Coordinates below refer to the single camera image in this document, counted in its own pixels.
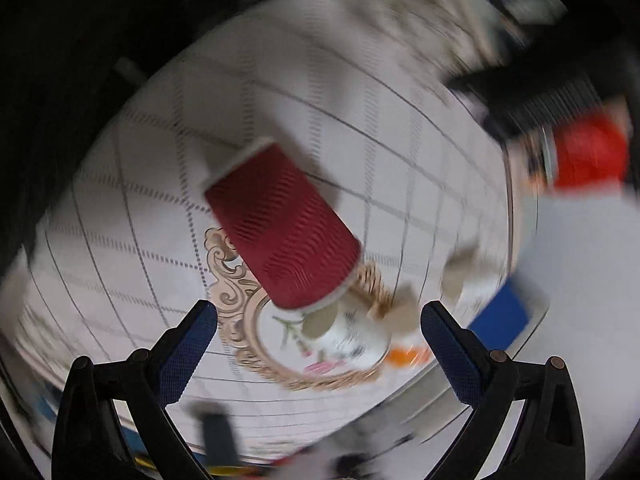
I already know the white chair with blue cushion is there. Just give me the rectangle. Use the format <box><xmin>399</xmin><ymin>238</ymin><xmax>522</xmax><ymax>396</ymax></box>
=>
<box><xmin>469</xmin><ymin>273</ymin><xmax>550</xmax><ymax>358</ymax></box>

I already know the dark green yellow-lined cup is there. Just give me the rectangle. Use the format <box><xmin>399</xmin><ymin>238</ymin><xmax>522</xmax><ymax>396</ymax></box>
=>
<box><xmin>190</xmin><ymin>401</ymin><xmax>242</xmax><ymax>468</ymax></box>

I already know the orange white paper cup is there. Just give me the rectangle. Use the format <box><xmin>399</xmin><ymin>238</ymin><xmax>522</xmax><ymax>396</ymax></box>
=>
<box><xmin>370</xmin><ymin>284</ymin><xmax>433</xmax><ymax>368</ymax></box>

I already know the red ribbed paper cup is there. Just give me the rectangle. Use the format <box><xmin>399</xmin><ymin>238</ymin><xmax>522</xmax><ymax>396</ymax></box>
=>
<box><xmin>204</xmin><ymin>138</ymin><xmax>361</xmax><ymax>312</ymax></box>

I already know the white floral cup centre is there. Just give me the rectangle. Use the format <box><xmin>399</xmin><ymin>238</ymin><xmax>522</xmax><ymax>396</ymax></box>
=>
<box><xmin>300</xmin><ymin>299</ymin><xmax>390</xmax><ymax>370</ymax></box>

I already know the white cup far left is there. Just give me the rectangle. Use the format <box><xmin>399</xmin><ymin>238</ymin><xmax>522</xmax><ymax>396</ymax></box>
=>
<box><xmin>440</xmin><ymin>245</ymin><xmax>504</xmax><ymax>308</ymax></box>

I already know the floral diamond pattern tablecloth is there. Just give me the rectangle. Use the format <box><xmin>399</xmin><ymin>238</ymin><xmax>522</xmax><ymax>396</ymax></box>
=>
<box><xmin>2</xmin><ymin>0</ymin><xmax>514</xmax><ymax>462</ymax></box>

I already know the red plastic bag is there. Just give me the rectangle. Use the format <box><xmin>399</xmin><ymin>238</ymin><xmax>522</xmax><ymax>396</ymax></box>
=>
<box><xmin>552</xmin><ymin>112</ymin><xmax>629</xmax><ymax>192</ymax></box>

